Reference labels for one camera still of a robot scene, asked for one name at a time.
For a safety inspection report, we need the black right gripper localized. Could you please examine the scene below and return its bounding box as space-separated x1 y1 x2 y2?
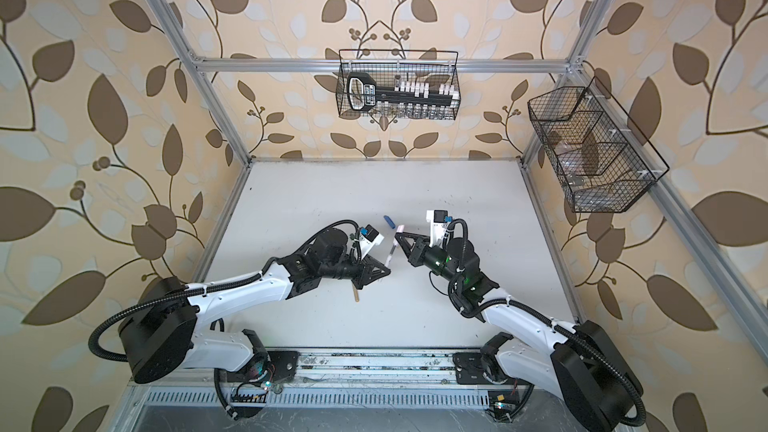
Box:
397 231 463 291

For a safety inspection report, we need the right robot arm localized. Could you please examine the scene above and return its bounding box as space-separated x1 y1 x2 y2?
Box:
395 218 648 431

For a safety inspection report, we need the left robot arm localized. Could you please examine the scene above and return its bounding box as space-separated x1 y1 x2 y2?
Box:
88 220 391 384

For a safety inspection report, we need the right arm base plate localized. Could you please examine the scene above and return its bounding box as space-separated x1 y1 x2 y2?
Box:
452 350 531 387

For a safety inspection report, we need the aluminium cage frame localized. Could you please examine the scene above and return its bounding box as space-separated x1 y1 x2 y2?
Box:
167 0 767 431

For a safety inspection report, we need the black wire basket right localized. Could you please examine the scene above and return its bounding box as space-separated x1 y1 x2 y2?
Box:
527 77 670 213

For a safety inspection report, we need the black wire basket back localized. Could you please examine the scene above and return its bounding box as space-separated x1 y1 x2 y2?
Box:
335 47 462 121

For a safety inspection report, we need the black wire basket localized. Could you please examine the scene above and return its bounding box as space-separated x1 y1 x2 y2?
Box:
527 77 670 213
335 47 462 121

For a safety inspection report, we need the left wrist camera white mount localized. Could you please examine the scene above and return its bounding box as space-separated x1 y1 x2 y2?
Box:
357 224 384 259

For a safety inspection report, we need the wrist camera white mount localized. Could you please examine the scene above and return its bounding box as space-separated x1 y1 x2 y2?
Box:
426 209 452 247
357 224 384 259

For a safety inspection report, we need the black tool in basket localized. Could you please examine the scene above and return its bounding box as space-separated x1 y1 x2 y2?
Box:
342 72 461 112

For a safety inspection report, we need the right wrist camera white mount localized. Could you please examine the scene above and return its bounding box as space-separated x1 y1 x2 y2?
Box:
426 209 452 247

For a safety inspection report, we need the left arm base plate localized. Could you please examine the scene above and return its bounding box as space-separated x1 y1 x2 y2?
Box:
223 349 300 384

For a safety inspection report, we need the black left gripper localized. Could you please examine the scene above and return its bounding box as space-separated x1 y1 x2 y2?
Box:
319 251 393 289

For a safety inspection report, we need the blue pen cap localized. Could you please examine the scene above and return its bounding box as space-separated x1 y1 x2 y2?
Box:
384 215 396 229

